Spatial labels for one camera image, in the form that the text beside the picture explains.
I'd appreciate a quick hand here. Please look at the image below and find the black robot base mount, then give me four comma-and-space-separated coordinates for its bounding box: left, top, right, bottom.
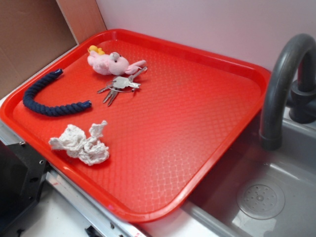
0, 142, 48, 232

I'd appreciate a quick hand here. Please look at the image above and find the yellow rubber duck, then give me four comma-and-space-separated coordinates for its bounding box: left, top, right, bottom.
87, 45, 105, 55

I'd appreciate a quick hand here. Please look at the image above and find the red plastic tray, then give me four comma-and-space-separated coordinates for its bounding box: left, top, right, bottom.
0, 29, 270, 223

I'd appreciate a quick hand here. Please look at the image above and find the grey plastic sink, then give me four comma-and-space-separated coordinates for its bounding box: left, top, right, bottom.
183, 117, 316, 237

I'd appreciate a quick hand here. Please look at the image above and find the round sink drain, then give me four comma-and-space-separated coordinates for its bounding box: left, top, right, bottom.
237, 179, 285, 220

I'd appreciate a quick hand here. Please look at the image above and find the navy blue rope piece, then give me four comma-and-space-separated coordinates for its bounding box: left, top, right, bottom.
22, 69, 93, 117

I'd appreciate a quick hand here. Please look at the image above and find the pink plush toy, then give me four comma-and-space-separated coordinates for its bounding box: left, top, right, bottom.
87, 51, 146, 76

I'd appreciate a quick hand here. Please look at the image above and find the crumpled white cloth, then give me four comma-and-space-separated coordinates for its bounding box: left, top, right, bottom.
48, 120, 110, 166

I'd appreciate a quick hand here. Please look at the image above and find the silver key bunch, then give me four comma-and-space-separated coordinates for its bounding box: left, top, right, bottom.
97, 66, 148, 107

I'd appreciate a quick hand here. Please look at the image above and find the grey curved faucet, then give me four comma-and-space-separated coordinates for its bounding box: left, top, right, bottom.
259, 34, 316, 151

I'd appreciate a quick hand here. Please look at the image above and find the brown cardboard panel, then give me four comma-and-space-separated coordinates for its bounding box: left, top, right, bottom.
0, 0, 106, 98

